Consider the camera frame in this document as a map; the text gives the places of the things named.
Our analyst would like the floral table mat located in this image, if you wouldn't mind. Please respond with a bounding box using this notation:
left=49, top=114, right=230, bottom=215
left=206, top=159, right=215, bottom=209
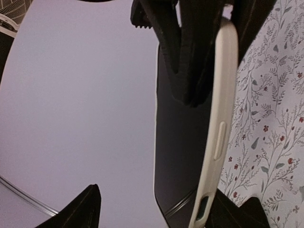
left=219, top=0, right=304, bottom=228

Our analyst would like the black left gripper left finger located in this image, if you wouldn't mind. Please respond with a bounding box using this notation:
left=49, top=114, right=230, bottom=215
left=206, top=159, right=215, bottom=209
left=38, top=184, right=102, bottom=228

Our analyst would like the aluminium left corner post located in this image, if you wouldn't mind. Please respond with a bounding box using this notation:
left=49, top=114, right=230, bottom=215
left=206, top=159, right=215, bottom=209
left=0, top=176, right=59, bottom=217

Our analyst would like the white cased phone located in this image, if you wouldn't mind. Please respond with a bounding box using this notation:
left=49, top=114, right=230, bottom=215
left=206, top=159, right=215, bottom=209
left=153, top=18, right=238, bottom=228

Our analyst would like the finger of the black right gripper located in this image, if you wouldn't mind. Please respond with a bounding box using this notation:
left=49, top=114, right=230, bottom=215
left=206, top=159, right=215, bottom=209
left=130, top=0, right=181, bottom=75
left=172, top=0, right=275, bottom=106

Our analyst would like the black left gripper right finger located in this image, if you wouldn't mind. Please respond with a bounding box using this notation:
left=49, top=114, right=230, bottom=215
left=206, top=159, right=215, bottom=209
left=205, top=190, right=270, bottom=228

